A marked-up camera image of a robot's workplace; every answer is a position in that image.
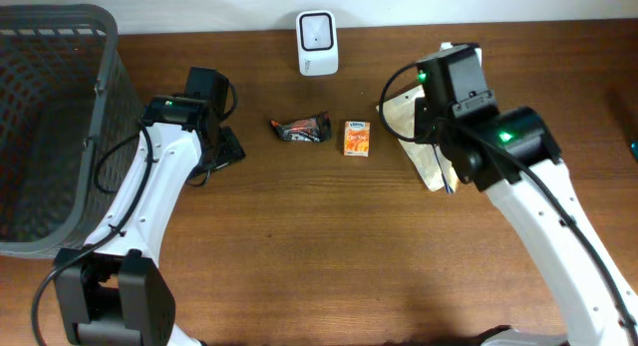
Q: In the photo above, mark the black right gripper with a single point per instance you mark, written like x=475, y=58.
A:
x=425, y=119

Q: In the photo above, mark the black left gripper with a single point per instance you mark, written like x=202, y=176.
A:
x=227, y=150

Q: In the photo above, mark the black red snack packet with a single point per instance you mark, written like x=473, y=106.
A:
x=315, y=129

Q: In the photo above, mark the small orange juice carton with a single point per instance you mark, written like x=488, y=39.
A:
x=356, y=139

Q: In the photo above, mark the teal mouthwash bottle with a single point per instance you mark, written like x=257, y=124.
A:
x=634, y=149

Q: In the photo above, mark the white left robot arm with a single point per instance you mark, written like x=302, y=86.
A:
x=110, y=290

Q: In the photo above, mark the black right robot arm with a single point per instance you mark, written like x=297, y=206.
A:
x=515, y=161

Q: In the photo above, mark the white barcode scanner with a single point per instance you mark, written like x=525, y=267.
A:
x=317, y=43

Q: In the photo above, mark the grey plastic mesh basket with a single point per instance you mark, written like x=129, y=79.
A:
x=66, y=100

